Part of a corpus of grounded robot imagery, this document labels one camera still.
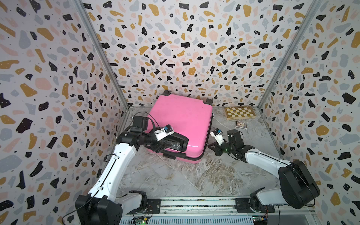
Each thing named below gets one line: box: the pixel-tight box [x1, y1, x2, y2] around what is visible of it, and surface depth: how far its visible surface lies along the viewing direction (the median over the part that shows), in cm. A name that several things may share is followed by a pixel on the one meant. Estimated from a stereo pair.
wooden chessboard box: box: [224, 105, 256, 120], surface depth 119 cm
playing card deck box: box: [235, 120, 248, 130], surface depth 111 cm
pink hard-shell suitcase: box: [145, 90, 215, 164], surface depth 82 cm
